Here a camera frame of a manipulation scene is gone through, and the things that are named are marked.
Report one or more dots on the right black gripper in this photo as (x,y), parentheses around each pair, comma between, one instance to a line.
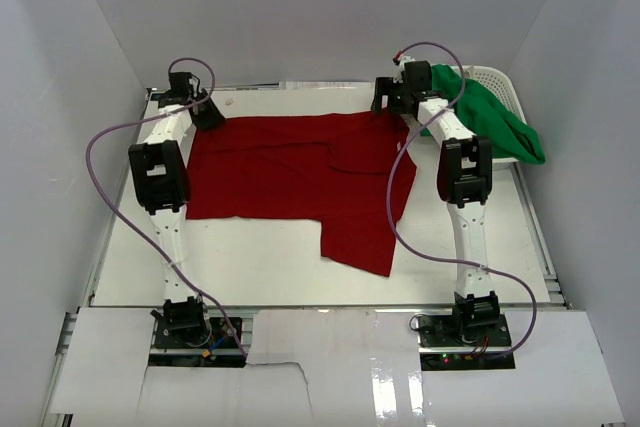
(382,97)

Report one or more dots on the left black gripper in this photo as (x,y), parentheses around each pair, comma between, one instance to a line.
(206,114)

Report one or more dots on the red t shirt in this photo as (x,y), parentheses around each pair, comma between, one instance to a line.
(343,171)

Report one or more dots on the green t shirt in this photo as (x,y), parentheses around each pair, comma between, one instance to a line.
(480,113)

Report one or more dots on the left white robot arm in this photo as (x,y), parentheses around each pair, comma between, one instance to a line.
(162,189)

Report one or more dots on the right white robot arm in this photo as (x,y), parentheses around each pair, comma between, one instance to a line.
(464,182)

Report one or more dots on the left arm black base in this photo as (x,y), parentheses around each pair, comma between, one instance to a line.
(211,346)

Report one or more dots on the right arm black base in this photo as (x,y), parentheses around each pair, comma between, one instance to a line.
(443,349)

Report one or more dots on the white plastic laundry basket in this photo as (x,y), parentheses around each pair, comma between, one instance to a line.
(499,84)

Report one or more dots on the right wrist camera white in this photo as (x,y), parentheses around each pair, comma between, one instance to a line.
(400,61)

